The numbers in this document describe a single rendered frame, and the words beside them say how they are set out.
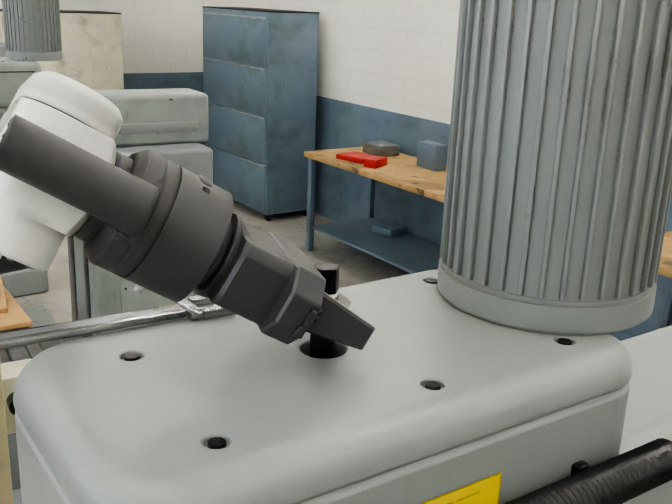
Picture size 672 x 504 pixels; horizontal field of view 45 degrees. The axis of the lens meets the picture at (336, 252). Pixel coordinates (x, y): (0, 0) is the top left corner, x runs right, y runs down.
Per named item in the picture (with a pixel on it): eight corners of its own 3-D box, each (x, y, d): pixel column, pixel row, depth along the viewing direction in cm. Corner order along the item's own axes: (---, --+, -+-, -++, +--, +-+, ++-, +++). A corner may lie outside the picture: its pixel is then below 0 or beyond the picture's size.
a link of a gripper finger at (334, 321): (355, 353, 63) (288, 321, 60) (376, 318, 63) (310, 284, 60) (361, 362, 61) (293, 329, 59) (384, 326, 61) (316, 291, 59)
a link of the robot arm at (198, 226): (242, 316, 69) (111, 255, 64) (300, 218, 68) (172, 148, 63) (276, 383, 57) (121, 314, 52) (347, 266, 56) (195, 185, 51)
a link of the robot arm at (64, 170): (102, 295, 61) (-51, 227, 56) (166, 167, 62) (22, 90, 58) (132, 315, 51) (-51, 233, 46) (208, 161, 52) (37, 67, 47)
